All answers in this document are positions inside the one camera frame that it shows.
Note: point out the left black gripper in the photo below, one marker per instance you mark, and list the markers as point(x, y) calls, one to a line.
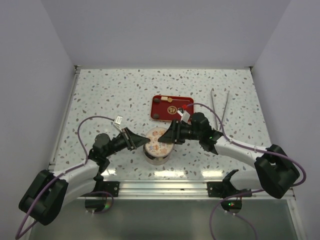
point(132, 140)

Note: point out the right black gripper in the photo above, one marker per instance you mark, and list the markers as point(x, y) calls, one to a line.
point(173, 135)

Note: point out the round silver tin lid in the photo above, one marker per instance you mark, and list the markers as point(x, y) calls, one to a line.
point(157, 147)

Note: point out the round silver tin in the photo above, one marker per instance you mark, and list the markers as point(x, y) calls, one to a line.
point(155, 160)

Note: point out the metal tongs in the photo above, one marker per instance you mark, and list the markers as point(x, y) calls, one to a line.
point(219, 106)

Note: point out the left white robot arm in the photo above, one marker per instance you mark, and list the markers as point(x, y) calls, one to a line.
point(50, 191)

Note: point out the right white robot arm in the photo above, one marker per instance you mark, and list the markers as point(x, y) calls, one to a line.
point(273, 172)

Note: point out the dark chocolate bottom left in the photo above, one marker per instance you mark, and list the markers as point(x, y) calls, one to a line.
point(156, 116)

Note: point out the dark round chocolate top left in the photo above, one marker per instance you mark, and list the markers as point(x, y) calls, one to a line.
point(156, 100)

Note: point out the red rectangular tray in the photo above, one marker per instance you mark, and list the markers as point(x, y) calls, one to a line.
point(168, 111)

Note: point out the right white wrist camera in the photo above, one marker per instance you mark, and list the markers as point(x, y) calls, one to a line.
point(184, 114)

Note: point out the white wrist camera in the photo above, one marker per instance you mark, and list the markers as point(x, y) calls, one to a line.
point(184, 114)
point(117, 122)

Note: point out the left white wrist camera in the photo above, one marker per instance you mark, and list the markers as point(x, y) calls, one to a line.
point(117, 122)

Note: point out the aluminium mounting rail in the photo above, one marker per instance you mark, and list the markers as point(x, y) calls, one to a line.
point(163, 189)

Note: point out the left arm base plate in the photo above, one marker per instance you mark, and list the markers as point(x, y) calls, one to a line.
point(112, 187)

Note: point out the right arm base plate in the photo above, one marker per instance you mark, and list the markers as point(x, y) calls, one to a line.
point(219, 189)

